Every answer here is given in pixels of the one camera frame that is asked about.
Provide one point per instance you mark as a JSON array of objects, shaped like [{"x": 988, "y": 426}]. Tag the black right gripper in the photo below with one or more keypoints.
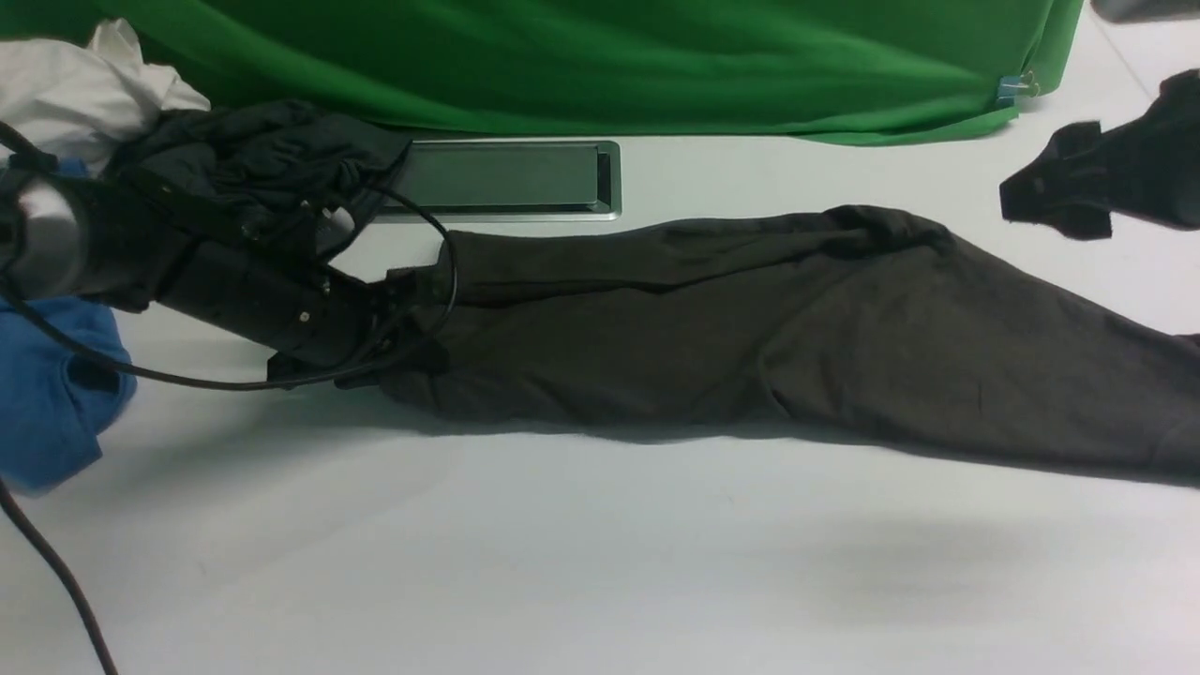
[{"x": 1146, "y": 169}]

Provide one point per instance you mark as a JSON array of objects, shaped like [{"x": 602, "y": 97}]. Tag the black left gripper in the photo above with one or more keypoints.
[{"x": 323, "y": 325}]

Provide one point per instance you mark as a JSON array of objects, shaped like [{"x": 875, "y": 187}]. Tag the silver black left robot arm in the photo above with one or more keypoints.
[{"x": 139, "y": 241}]

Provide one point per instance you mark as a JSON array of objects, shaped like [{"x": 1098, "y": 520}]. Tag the blue t-shirt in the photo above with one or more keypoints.
[{"x": 55, "y": 403}]

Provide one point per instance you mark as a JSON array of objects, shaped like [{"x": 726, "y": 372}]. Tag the blue binder clip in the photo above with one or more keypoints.
[{"x": 1010, "y": 89}]

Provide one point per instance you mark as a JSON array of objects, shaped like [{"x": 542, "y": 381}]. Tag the dark teal crumpled garment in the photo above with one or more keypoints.
[{"x": 287, "y": 172}]

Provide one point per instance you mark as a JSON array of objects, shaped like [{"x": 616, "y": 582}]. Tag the white crumpled garment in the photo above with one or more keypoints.
[{"x": 85, "y": 102}]

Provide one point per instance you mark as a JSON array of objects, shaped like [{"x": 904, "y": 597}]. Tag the green backdrop cloth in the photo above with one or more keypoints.
[{"x": 859, "y": 73}]

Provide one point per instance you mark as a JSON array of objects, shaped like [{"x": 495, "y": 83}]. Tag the silver table cable hatch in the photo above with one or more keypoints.
[{"x": 481, "y": 181}]

